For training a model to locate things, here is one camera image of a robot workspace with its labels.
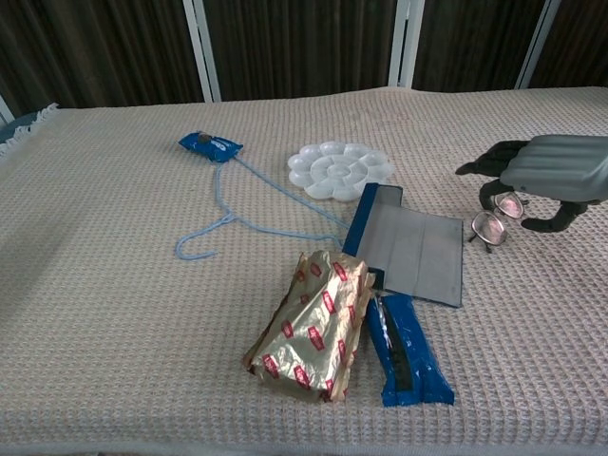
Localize dark brown pleated curtain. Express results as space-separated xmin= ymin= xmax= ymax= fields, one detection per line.
xmin=0 ymin=0 xmax=608 ymax=118

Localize beige waffle tablecloth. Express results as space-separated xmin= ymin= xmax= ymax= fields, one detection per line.
xmin=0 ymin=85 xmax=608 ymax=450

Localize right robot hand grey black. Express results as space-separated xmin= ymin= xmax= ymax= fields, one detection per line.
xmin=454 ymin=134 xmax=608 ymax=235

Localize gold red snack bag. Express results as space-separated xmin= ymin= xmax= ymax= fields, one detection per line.
xmin=241 ymin=249 xmax=376 ymax=405

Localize long blue snack packet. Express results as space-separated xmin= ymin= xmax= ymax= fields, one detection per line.
xmin=365 ymin=292 xmax=456 ymax=409

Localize blue cookie packet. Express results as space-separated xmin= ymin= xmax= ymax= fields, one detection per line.
xmin=178 ymin=131 xmax=244 ymax=164

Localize grey folder with eyeglasses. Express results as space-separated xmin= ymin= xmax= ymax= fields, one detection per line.
xmin=340 ymin=182 xmax=465 ymax=310

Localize white flower paint palette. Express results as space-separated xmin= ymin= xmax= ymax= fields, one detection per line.
xmin=286 ymin=141 xmax=395 ymax=203

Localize light blue cord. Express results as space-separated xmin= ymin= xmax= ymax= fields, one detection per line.
xmin=174 ymin=159 xmax=352 ymax=261

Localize thin-framed eyeglasses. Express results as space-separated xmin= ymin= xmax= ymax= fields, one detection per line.
xmin=468 ymin=192 xmax=529 ymax=255

